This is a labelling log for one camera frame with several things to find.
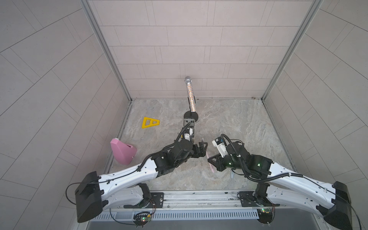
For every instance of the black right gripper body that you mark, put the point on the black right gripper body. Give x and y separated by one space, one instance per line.
223 163

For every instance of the pink plastic block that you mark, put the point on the pink plastic block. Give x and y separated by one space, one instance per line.
123 153

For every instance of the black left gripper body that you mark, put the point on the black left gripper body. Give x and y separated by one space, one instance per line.
195 154

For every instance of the glitter silver microphone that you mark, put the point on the glitter silver microphone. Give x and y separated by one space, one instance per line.
190 94

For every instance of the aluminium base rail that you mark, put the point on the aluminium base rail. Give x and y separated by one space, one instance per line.
201 198

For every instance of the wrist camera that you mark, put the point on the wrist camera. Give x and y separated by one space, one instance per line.
220 144
189 134

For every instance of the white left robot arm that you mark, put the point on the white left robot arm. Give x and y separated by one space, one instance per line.
153 166

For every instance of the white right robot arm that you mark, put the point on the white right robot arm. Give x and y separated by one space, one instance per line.
277 185

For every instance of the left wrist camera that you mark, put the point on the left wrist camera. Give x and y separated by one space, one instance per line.
189 134

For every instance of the aluminium corner profile left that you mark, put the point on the aluminium corner profile left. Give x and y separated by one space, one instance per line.
101 40

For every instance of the circuit board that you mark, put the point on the circuit board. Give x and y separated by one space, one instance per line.
142 218
265 215

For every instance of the yellow triangle plastic piece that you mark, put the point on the yellow triangle plastic piece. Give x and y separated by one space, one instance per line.
149 122

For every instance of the aluminium corner profile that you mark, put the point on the aluminium corner profile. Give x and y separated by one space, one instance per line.
291 49
101 40

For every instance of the aluminium corner profile right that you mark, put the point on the aluminium corner profile right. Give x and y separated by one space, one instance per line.
291 49

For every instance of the black microphone stand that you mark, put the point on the black microphone stand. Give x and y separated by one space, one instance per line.
191 114

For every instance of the left circuit board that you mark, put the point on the left circuit board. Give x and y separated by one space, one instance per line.
142 218

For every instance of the right circuit board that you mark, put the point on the right circuit board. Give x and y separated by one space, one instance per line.
265 215

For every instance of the white vent grille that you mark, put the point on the white vent grille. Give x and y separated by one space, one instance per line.
165 215

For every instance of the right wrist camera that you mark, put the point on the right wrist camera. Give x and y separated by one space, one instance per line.
220 144

